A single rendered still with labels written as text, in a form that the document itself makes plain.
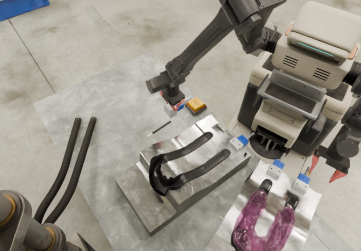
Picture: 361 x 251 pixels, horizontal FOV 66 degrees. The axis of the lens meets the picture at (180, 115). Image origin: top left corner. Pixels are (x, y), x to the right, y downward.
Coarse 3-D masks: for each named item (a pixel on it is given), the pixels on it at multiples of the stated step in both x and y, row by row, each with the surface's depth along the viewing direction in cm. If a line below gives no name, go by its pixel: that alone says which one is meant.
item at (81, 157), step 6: (90, 120) 129; (96, 120) 132; (90, 126) 126; (90, 132) 123; (84, 138) 120; (90, 138) 121; (84, 144) 117; (84, 150) 114; (78, 156) 112; (84, 156) 113; (78, 162) 109; (78, 168) 107; (72, 174) 105; (78, 174) 105
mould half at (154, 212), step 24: (216, 120) 124; (168, 144) 114; (216, 144) 116; (144, 168) 111; (168, 168) 104; (192, 168) 108; (216, 168) 110; (240, 168) 117; (144, 192) 106; (168, 192) 100; (192, 192) 99; (144, 216) 100; (168, 216) 101
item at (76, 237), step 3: (75, 234) 103; (78, 234) 104; (69, 237) 103; (72, 237) 103; (75, 237) 103; (78, 237) 103; (81, 237) 107; (66, 240) 102; (69, 240) 102; (72, 240) 102; (75, 240) 102; (78, 240) 102; (81, 240) 102; (81, 243) 101; (84, 243) 105; (84, 246) 101; (87, 249) 103
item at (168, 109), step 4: (188, 100) 124; (164, 104) 120; (168, 104) 120; (164, 108) 122; (168, 108) 118; (180, 108) 122; (168, 112) 120; (172, 112) 120; (176, 112) 122; (172, 116) 122
